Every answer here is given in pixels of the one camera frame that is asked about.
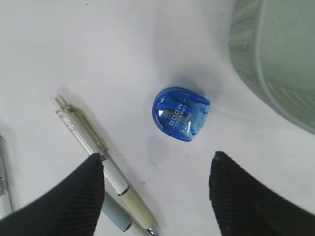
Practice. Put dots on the blue pencil sharpener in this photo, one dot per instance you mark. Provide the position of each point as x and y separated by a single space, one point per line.
180 113

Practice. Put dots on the white grey pen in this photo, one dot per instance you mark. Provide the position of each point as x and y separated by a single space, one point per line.
6 207

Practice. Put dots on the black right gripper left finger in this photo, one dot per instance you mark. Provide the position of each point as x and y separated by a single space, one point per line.
71 208

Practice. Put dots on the beige grip pen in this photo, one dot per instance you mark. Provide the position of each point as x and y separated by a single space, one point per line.
85 133

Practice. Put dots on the green plastic basket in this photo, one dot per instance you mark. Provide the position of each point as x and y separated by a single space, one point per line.
272 49

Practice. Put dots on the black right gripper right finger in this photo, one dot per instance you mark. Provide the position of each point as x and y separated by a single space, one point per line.
243 206

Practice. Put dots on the light blue pen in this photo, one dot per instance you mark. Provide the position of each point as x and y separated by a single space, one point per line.
118 216

